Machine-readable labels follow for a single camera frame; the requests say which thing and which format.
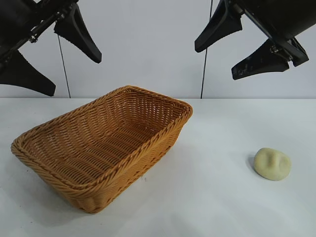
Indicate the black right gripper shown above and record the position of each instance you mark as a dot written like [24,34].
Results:
[279,14]

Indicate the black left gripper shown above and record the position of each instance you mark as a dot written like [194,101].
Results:
[22,17]

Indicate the tan woven wicker basket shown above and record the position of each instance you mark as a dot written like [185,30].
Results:
[103,153]

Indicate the pale yellow egg yolk pastry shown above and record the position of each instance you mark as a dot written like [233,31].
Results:
[271,165]

